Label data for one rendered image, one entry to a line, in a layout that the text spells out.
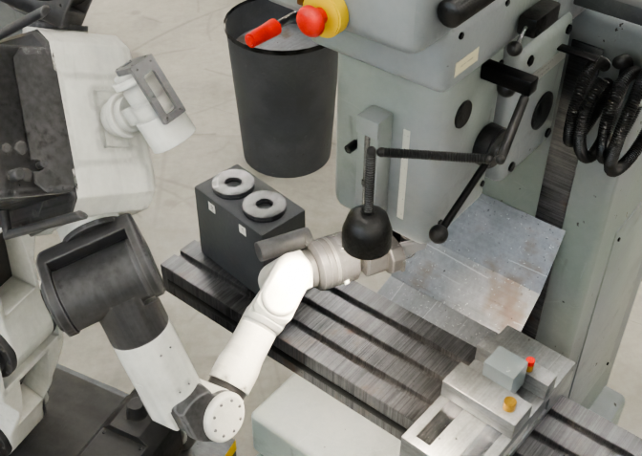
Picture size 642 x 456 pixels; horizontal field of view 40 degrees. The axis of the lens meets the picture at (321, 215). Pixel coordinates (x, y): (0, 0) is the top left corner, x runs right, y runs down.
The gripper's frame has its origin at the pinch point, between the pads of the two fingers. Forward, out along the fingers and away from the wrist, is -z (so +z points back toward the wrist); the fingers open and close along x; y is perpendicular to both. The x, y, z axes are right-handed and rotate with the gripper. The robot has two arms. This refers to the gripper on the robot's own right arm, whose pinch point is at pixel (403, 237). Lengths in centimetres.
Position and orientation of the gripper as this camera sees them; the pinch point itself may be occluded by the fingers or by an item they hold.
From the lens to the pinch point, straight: 157.9
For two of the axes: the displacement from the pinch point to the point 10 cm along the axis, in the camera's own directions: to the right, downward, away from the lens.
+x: -4.4, -5.8, 6.9
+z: -9.0, 2.7, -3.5
